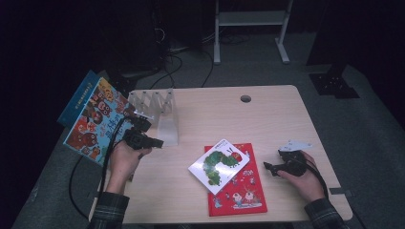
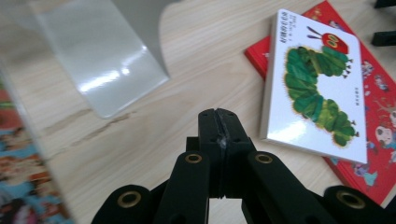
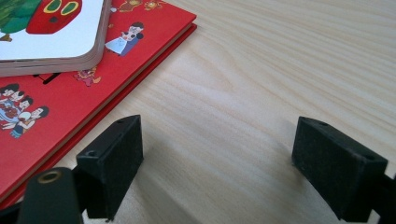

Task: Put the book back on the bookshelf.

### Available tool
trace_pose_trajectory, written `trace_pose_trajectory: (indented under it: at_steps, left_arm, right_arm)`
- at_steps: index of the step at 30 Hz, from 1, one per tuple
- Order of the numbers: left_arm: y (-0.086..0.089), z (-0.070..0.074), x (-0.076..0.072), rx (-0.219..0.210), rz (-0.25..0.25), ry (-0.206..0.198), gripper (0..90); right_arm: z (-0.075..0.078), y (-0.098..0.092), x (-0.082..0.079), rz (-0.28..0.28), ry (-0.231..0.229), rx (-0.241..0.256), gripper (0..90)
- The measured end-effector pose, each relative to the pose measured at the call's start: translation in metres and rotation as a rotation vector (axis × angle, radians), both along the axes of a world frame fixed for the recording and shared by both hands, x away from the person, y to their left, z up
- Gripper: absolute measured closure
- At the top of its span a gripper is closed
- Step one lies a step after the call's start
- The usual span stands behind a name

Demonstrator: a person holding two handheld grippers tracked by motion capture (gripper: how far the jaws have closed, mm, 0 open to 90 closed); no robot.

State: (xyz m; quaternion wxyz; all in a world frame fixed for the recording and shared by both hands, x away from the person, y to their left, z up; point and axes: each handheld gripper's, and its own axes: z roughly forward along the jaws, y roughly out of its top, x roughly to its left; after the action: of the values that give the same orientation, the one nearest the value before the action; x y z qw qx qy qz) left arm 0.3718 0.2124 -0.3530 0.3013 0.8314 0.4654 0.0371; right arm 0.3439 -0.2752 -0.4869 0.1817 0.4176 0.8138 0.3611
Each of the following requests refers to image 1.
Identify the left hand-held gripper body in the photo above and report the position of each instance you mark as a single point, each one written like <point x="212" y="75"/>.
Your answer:
<point x="137" y="136"/>

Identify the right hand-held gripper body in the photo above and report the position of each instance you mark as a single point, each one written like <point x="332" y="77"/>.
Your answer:
<point x="293" y="163"/>

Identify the red picture book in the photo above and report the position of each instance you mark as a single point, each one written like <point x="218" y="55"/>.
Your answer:
<point x="245" y="194"/>

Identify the colourful animals picture book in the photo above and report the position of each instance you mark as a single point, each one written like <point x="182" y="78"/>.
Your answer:
<point x="95" y="124"/>

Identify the white caterpillar board book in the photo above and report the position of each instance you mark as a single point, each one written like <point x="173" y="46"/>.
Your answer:
<point x="219" y="165"/>

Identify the blue monster picture book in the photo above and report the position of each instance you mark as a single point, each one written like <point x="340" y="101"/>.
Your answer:
<point x="78" y="98"/>

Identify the person's right hand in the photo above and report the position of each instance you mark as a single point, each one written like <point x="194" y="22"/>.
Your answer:
<point x="307" y="184"/>

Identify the person's left hand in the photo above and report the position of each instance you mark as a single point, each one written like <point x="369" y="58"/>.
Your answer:
<point x="125" y="162"/>

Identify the grey tape strip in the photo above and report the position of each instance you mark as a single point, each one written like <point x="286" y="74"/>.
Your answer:
<point x="342" y="191"/>
<point x="95" y="194"/>

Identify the black stand with square base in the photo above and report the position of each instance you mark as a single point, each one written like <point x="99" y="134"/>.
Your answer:
<point x="332" y="84"/>

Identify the white metal stand frame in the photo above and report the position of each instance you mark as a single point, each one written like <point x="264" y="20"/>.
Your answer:
<point x="251" y="18"/>

